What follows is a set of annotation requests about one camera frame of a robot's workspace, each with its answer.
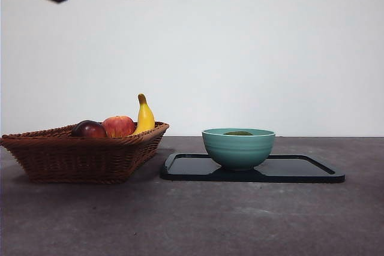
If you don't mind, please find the teal ribbed bowl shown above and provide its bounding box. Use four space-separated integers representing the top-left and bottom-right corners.
201 128 276 171

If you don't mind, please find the red yellow apple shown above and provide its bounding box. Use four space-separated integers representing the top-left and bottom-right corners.
101 115 136 138

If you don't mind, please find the black rectangular tray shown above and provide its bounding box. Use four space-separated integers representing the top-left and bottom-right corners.
159 152 346 183

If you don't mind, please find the yellow banana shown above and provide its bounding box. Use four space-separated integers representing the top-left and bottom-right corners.
131 93 156 135

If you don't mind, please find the dark red plum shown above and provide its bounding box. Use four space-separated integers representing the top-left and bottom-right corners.
71 119 107 138

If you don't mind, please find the brown wicker basket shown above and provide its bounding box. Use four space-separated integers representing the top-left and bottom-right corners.
0 121 170 185

